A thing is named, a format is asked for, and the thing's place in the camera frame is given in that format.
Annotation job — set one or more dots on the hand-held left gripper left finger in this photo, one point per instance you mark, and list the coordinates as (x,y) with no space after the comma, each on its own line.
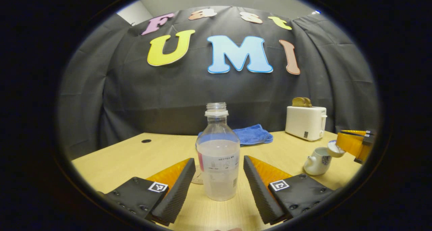
(177,194)

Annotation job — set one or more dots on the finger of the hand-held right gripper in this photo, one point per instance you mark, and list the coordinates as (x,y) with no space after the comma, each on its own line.
(349,145)
(357,132)

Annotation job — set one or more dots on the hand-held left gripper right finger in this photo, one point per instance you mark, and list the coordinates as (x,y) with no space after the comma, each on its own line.
(260,190)

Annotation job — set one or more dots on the round beige coaster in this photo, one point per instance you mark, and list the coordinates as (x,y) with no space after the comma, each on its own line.
(197,177)

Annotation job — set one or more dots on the white blue-patterned teacup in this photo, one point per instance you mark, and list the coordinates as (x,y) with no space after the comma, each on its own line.
(315,163)

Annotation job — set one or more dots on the clear plastic water bottle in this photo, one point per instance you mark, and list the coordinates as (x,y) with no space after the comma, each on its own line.
(217,163)

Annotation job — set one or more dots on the white toaster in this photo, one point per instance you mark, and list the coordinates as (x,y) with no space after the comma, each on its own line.
(305,123)

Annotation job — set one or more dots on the blue towel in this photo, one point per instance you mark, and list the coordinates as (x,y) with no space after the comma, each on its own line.
(253,135)

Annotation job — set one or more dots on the brown toast slices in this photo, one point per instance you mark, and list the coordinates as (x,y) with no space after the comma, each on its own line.
(301,102)

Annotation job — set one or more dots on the black backdrop cloth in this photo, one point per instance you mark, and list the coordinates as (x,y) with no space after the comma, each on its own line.
(152,96)

